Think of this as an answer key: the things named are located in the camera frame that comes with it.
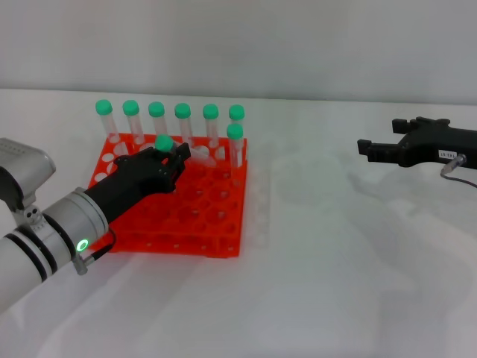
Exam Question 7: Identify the grey right arm cable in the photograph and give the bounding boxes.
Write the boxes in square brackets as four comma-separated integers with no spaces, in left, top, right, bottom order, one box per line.
[439,153,477,187]

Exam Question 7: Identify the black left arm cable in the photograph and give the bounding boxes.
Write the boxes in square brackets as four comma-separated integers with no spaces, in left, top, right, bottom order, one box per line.
[76,229,117,275]

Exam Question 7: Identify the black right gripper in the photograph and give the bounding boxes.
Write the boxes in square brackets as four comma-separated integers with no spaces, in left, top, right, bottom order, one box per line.
[356,116,477,169]

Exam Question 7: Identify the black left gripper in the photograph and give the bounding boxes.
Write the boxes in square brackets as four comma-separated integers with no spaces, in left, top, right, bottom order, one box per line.
[83,143,192,224]

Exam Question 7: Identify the green capped clear test tube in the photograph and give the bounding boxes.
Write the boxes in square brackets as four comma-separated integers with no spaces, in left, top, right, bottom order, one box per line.
[94,98,121,145]
[227,104,247,150]
[147,101,169,138]
[121,99,146,145]
[154,134,218,167]
[226,122,245,187]
[174,102,195,147]
[202,103,221,149]

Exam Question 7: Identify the orange plastic test tube rack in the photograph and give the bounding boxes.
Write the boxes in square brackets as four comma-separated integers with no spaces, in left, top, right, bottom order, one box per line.
[89,133,249,259]

